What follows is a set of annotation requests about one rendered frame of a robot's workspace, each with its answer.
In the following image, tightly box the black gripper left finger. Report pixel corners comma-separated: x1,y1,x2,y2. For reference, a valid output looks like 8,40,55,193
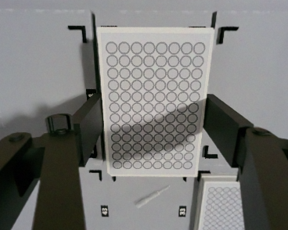
0,93,104,230

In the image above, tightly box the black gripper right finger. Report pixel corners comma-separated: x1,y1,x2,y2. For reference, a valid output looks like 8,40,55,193
203,94,288,230

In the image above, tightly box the grey flat deck plate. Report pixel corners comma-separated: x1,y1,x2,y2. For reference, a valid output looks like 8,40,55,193
0,0,288,230

